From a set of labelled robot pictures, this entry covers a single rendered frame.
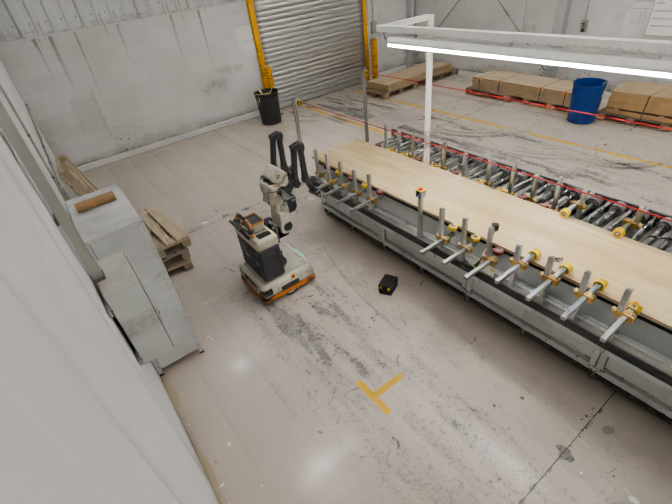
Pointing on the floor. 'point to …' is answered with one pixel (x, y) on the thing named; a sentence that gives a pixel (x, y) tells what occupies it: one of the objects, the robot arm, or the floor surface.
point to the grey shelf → (171, 310)
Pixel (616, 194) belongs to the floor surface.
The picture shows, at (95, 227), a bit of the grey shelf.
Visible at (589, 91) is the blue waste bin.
